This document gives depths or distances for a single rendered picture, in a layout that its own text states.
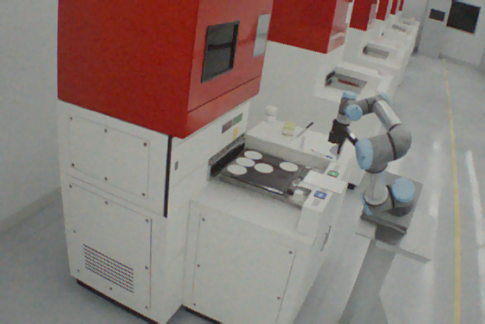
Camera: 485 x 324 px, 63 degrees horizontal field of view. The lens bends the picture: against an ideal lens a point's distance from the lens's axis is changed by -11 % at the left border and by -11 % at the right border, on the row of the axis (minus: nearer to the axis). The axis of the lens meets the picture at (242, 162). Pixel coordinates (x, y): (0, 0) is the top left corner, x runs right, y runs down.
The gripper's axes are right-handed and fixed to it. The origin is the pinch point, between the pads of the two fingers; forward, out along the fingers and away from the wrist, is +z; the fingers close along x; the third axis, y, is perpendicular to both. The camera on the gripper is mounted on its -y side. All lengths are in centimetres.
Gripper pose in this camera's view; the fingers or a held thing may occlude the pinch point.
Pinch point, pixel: (338, 158)
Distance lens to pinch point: 228.3
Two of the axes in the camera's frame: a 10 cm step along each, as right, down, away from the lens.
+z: -1.4, 8.8, 4.5
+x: -4.3, 3.5, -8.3
